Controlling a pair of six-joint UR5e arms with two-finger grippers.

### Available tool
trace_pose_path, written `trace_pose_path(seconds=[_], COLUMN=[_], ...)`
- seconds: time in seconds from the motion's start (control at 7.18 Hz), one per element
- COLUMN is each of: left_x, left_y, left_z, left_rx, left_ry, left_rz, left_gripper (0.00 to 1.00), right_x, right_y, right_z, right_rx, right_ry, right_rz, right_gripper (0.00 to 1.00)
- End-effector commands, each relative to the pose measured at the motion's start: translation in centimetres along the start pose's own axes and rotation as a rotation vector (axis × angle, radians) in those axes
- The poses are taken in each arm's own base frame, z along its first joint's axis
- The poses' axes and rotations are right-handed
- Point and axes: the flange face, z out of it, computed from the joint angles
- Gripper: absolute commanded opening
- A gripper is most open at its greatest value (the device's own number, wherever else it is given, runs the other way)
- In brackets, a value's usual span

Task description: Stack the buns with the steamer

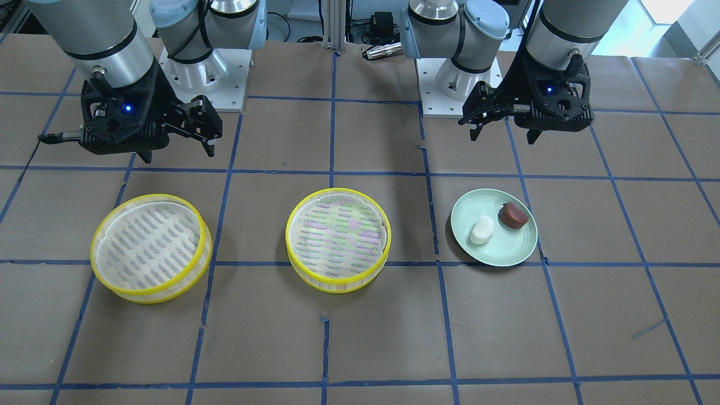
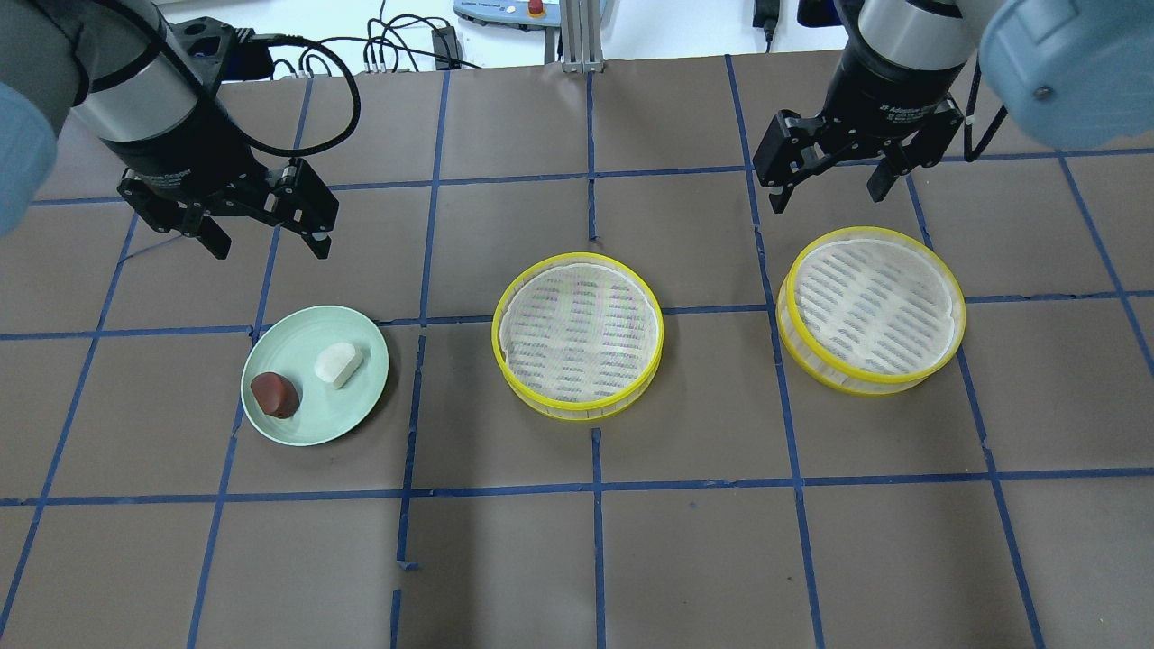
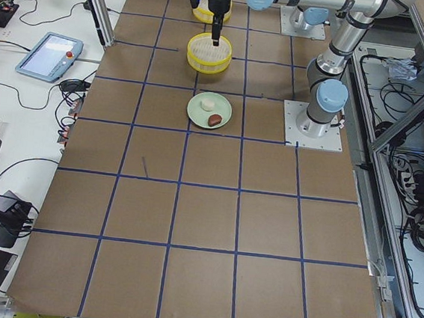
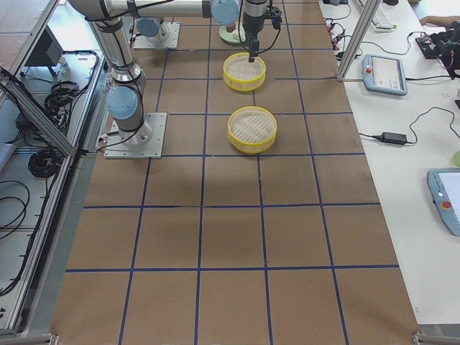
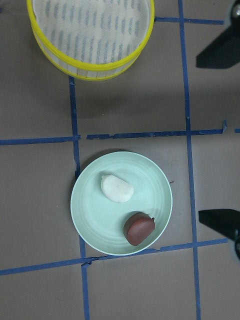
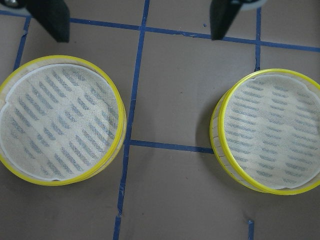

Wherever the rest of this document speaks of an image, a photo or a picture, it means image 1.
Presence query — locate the aluminium frame post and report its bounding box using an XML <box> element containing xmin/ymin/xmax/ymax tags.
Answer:
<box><xmin>321</xmin><ymin>1</ymin><xmax>349</xmax><ymax>53</ymax></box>

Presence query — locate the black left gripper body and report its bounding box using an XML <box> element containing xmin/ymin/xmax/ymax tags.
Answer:
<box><xmin>502</xmin><ymin>49</ymin><xmax>594</xmax><ymax>132</ymax></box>

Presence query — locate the silver cylindrical connector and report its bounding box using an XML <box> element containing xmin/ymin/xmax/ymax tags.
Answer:
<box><xmin>362</xmin><ymin>42</ymin><xmax>403</xmax><ymax>61</ymax></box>

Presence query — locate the black power adapter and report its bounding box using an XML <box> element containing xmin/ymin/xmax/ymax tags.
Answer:
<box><xmin>367</xmin><ymin>11</ymin><xmax>394</xmax><ymax>43</ymax></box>

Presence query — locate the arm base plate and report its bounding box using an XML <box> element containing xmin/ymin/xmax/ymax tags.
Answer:
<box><xmin>159</xmin><ymin>49</ymin><xmax>253</xmax><ymax>113</ymax></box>
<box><xmin>416</xmin><ymin>57</ymin><xmax>502</xmax><ymax>119</ymax></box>

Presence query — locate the yellow bamboo steamer centre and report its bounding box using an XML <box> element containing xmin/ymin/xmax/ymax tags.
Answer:
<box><xmin>285</xmin><ymin>187</ymin><xmax>393</xmax><ymax>293</ymax></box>

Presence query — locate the brown bun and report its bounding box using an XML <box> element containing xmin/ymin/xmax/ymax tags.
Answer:
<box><xmin>497</xmin><ymin>202</ymin><xmax>529</xmax><ymax>230</ymax></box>

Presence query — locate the yellow bamboo steamer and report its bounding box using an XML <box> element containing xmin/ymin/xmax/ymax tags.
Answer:
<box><xmin>285</xmin><ymin>187</ymin><xmax>393</xmax><ymax>293</ymax></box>
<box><xmin>89</xmin><ymin>194</ymin><xmax>213</xmax><ymax>304</ymax></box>

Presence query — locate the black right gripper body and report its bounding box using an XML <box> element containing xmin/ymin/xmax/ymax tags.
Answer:
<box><xmin>80</xmin><ymin>60</ymin><xmax>182</xmax><ymax>164</ymax></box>

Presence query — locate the white bun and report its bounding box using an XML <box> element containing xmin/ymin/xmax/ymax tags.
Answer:
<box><xmin>469</xmin><ymin>215</ymin><xmax>496</xmax><ymax>245</ymax></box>

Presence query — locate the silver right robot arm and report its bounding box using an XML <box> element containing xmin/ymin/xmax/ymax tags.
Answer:
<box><xmin>26</xmin><ymin>1</ymin><xmax>267</xmax><ymax>163</ymax></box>

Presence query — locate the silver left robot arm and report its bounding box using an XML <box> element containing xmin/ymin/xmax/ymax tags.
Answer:
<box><xmin>399</xmin><ymin>1</ymin><xmax>627</xmax><ymax>145</ymax></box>

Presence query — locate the light green plate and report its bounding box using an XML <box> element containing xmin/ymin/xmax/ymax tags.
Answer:
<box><xmin>449</xmin><ymin>188</ymin><xmax>538</xmax><ymax>267</ymax></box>

